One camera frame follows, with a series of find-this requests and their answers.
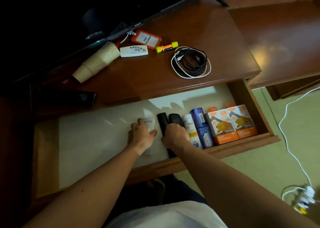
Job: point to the person's left hand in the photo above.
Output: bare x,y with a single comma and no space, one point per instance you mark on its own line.
140,137

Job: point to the person's right hand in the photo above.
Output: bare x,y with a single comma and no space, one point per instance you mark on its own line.
176,137

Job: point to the person's right fingers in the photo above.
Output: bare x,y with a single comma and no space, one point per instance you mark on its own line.
176,127

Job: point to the person's left thumb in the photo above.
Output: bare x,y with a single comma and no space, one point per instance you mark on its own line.
153,133

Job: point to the black handheld device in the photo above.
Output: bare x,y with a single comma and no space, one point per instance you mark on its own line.
175,119

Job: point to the clear plastic packet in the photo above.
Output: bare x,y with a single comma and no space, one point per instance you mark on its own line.
150,123

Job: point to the person's right forearm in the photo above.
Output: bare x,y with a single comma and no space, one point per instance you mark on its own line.
225,185

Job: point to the person's left forearm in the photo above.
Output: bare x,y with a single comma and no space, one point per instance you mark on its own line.
95,185

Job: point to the black tube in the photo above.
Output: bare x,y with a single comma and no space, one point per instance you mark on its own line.
162,121

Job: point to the white spray bottle yellow label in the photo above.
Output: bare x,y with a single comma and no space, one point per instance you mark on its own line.
196,138

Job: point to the blue patterned spray can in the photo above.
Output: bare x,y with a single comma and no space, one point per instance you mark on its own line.
203,132

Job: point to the white orange charger box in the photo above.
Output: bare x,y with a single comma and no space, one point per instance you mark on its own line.
221,126
243,121

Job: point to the brown wooden desk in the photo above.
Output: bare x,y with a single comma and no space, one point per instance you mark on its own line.
155,85

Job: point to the white drawer liner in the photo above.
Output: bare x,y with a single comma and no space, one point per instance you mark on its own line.
100,135

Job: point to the dark trousers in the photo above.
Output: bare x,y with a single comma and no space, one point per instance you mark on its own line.
180,190

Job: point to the black glossy device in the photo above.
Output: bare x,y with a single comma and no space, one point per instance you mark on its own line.
85,97

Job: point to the wooden drawer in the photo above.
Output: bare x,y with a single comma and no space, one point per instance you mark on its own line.
252,105

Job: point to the yellow orange flashlight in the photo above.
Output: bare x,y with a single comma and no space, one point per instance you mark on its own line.
167,47

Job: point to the white shirt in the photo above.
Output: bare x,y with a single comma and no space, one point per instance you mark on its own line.
170,216

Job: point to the white remote control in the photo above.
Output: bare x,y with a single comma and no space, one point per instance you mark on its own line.
133,51

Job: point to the stack of paper cups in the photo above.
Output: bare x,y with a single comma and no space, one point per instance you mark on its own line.
100,60

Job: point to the orange card holder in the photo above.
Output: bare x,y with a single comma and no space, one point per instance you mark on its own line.
146,39

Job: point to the brown wooden side table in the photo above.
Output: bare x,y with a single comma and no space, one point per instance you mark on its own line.
282,42

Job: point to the black television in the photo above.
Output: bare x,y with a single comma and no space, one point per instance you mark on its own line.
75,10

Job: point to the white power strip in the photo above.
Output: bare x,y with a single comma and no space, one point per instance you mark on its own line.
306,197

